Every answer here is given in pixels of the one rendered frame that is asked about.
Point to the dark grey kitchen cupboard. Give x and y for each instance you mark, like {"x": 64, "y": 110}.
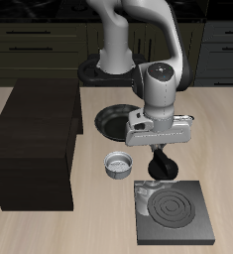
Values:
{"x": 222, "y": 53}

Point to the black kitchen countertop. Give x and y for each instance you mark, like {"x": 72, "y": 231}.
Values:
{"x": 38, "y": 10}

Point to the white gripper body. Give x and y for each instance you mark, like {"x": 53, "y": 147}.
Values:
{"x": 174, "y": 132}

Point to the dark olive kitchen cupboards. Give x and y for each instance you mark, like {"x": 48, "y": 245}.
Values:
{"x": 48, "y": 53}

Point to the dark grey stove plate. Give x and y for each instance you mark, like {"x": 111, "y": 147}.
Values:
{"x": 174, "y": 211}

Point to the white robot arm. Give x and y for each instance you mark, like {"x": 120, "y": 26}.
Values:
{"x": 161, "y": 89}

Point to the dark wooden cabinet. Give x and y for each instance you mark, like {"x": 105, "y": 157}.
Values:
{"x": 32, "y": 142}

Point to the flat black base plate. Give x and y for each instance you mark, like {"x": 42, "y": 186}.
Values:
{"x": 88, "y": 71}

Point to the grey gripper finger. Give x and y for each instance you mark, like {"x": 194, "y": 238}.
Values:
{"x": 153, "y": 148}
{"x": 162, "y": 146}

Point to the round black stove knob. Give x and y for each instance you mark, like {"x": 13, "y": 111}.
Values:
{"x": 163, "y": 168}

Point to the black frying pan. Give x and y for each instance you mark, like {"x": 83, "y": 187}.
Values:
{"x": 113, "y": 124}

